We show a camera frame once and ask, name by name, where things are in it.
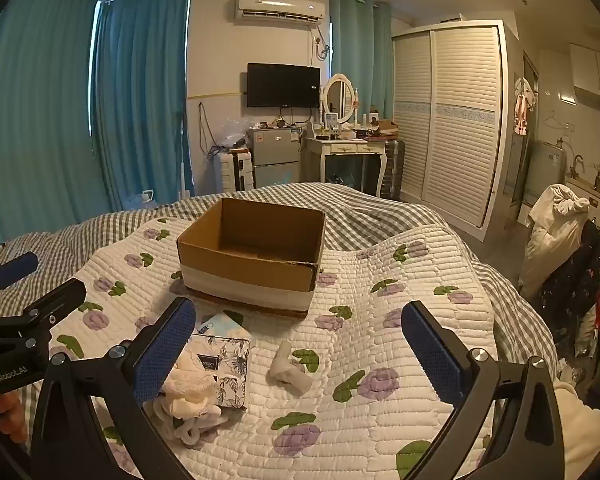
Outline white wall cabinet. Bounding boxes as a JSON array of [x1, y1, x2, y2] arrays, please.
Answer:
[[570, 42, 600, 107]]

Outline dark floral garment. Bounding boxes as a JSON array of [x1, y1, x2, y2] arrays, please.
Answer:
[[537, 220, 600, 356]]

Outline white dressing table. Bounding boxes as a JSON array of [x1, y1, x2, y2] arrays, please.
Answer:
[[302, 135, 388, 198]]

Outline white pole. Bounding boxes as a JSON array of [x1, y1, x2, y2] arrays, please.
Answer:
[[181, 115, 191, 202]]

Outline white fleece cloth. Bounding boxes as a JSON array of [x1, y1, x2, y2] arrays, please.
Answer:
[[552, 379, 600, 480]]

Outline grey small fridge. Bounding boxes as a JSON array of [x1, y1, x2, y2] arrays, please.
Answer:
[[247, 126, 303, 191]]

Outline white sock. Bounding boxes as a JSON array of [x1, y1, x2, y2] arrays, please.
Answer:
[[269, 339, 313, 396]]

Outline clear water jug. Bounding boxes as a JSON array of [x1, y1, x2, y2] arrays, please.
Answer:
[[130, 189, 159, 209]]

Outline teal card packet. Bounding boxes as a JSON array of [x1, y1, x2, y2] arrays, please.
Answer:
[[200, 312, 248, 338]]

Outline cardboard box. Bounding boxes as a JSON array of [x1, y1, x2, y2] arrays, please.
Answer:
[[176, 197, 327, 318]]

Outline person's left hand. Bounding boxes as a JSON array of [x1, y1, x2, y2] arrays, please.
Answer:
[[0, 389, 32, 443]]

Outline white air conditioner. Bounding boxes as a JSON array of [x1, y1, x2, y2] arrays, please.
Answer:
[[233, 0, 327, 26]]

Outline wide teal curtain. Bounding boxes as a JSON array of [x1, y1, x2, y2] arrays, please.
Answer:
[[0, 0, 100, 248]]

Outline floral tissue pack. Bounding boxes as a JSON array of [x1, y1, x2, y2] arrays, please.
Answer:
[[187, 332, 252, 413]]

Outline hanging pink clothes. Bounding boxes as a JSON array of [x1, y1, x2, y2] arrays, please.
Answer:
[[512, 77, 538, 137]]

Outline white louvred wardrobe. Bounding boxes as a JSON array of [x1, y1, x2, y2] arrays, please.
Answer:
[[391, 20, 512, 242]]

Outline white garment on chair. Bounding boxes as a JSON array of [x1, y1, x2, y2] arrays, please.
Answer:
[[520, 184, 592, 300]]

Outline black wall television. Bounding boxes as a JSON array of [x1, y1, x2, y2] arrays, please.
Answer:
[[246, 63, 322, 109]]

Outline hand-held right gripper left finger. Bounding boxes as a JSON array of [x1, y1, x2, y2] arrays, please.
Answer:
[[30, 296, 197, 480]]

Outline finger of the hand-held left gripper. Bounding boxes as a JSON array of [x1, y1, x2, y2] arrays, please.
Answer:
[[0, 277, 88, 356], [0, 252, 40, 311]]

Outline white floral quilt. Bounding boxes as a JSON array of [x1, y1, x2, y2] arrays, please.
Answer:
[[45, 217, 496, 480]]

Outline brown box on table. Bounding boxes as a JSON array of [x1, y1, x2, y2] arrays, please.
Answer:
[[367, 117, 401, 139]]

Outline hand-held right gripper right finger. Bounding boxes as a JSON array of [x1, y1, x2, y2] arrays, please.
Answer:
[[401, 301, 566, 480]]

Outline dark suitcase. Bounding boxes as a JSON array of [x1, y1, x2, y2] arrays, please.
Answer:
[[384, 139, 406, 196]]

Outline white suitcase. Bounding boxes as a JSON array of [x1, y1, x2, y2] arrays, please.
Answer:
[[215, 149, 256, 194]]

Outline grey washing machine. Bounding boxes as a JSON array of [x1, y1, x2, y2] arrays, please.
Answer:
[[522, 140, 567, 209]]

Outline white oval mirror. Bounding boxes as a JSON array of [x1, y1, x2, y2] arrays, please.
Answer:
[[322, 73, 359, 127]]

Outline hanging black cable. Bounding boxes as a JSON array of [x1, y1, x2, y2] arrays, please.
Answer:
[[197, 102, 222, 157]]

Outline air conditioner power cable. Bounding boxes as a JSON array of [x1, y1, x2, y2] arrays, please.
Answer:
[[310, 24, 332, 62]]

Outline cream lace cloth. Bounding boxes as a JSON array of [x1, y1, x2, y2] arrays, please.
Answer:
[[157, 355, 223, 421]]

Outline narrow teal curtain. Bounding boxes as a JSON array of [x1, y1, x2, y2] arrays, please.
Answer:
[[329, 0, 394, 133]]

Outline clear plastic bags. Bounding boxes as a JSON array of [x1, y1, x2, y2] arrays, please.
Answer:
[[215, 117, 252, 153]]

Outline white knitted cord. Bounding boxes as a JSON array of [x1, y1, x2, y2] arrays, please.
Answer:
[[145, 400, 231, 448]]

